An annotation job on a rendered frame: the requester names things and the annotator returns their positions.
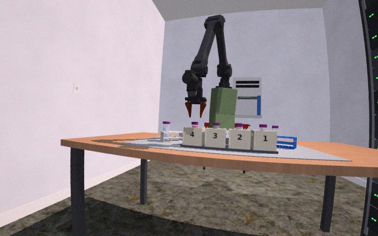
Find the blue tube rack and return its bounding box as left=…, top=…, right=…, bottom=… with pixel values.
left=277, top=136, right=297, bottom=149

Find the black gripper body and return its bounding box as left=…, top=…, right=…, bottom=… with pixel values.
left=185, top=97, right=207, bottom=104

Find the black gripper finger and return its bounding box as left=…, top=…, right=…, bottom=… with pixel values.
left=200, top=102, right=206, bottom=118
left=185, top=103, right=192, bottom=117

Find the white tube rack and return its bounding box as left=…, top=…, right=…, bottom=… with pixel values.
left=160, top=131, right=183, bottom=142

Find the tube with pink liquid and purple cap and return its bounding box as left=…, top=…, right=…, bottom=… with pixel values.
left=213, top=122, right=220, bottom=129

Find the grey flat mat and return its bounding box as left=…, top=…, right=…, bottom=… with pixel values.
left=117, top=136, right=352, bottom=162

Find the beige bucket adapter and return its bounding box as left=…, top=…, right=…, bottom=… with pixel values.
left=228, top=129, right=251, bottom=150
left=182, top=127, right=205, bottom=146
left=204, top=128, right=227, bottom=148
left=251, top=130, right=277, bottom=151

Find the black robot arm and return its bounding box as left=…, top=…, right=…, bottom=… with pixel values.
left=182, top=15, right=232, bottom=97

